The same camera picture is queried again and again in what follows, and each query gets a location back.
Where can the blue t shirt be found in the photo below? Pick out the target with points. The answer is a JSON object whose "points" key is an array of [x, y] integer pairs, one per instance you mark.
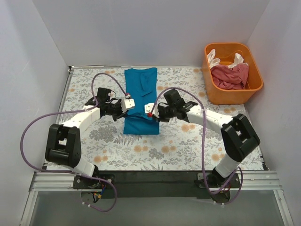
{"points": [[141, 84]]}

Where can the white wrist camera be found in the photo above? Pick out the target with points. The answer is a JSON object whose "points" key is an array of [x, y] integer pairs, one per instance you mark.
{"points": [[127, 104], [151, 110]]}

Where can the floral table mat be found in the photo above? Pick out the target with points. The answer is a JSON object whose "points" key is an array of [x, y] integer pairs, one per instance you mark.
{"points": [[179, 146]]}

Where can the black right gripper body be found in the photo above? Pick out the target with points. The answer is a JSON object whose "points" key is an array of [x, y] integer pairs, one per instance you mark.
{"points": [[159, 115]]}

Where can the white t shirt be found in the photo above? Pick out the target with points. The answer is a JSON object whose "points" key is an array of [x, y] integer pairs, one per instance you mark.
{"points": [[238, 60]]}

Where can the pink t shirt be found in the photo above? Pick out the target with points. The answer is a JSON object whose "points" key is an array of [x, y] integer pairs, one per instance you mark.
{"points": [[230, 78]]}

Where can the orange plastic bin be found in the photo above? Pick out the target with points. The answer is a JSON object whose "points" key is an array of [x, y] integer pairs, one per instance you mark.
{"points": [[226, 51]]}

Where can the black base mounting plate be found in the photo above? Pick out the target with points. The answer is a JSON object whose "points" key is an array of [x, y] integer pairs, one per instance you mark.
{"points": [[142, 184]]}

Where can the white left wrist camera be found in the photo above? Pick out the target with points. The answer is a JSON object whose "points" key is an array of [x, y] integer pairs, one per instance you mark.
{"points": [[127, 104]]}

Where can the aluminium frame rail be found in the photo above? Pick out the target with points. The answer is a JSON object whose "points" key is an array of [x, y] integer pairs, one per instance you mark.
{"points": [[258, 201]]}

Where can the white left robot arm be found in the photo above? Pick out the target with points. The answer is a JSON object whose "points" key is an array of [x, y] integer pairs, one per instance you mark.
{"points": [[64, 140]]}

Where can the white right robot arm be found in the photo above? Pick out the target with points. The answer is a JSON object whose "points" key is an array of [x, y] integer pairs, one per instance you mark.
{"points": [[238, 135]]}

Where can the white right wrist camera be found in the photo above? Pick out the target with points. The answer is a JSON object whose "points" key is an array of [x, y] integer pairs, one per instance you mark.
{"points": [[151, 110]]}

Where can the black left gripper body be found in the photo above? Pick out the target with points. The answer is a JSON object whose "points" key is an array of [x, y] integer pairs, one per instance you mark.
{"points": [[119, 111]]}

